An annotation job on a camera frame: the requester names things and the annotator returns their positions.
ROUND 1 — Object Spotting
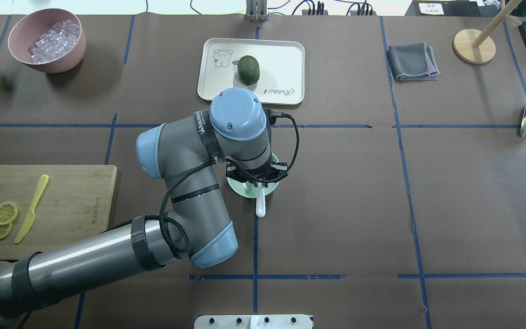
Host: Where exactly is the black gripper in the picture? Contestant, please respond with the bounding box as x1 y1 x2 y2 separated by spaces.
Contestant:
226 160 289 186

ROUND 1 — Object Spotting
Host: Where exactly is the mint green bowl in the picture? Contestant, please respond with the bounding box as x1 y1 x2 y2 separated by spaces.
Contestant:
225 150 278 199

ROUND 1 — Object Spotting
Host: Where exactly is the white plastic spoon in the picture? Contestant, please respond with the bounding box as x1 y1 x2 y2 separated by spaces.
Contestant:
255 183 266 218

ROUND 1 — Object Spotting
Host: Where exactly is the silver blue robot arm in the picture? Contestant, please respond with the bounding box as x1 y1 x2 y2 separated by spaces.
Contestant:
0 87 292 328

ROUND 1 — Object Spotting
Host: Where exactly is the pink bowl of ice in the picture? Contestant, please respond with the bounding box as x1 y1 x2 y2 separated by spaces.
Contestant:
8 8 86 74

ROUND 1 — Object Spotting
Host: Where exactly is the green lime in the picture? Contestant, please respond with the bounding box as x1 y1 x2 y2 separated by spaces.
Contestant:
237 55 261 86

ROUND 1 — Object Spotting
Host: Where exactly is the cream rabbit tray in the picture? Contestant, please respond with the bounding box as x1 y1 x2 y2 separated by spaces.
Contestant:
197 38 305 106

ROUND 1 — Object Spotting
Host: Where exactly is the grey folded cloth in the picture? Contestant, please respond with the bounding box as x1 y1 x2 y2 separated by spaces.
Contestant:
387 43 440 81

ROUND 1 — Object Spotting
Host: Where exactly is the bamboo cutting board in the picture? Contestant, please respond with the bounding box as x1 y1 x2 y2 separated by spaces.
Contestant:
0 165 120 260

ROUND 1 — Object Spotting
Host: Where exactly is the black power box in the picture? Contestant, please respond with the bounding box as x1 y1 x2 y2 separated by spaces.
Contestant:
405 0 481 17

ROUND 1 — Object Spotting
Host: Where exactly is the wooden mug tree stand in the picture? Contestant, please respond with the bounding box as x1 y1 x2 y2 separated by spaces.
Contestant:
452 0 521 64

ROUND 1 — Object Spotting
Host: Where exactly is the yellow plastic knife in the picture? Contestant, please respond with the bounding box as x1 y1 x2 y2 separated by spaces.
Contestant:
14 174 50 244

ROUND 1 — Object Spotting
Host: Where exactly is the yellow lemon slice upper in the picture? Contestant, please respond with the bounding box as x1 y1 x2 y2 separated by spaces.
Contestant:
0 201 19 225

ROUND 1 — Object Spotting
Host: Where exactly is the aluminium frame post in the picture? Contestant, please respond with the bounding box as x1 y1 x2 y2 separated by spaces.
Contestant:
246 0 269 21

